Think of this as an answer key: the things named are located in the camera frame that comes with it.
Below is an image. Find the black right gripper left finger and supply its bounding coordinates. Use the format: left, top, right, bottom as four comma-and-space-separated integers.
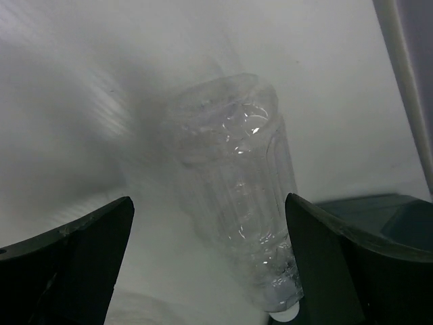
1, 196, 135, 324

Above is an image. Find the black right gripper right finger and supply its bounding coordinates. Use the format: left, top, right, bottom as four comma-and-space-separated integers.
286, 194, 432, 324

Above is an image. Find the clear ribbed bottle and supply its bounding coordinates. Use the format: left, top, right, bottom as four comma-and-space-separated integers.
160, 73, 303, 322

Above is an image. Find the dark green plastic bin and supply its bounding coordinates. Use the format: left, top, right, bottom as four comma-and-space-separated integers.
317, 194, 432, 252

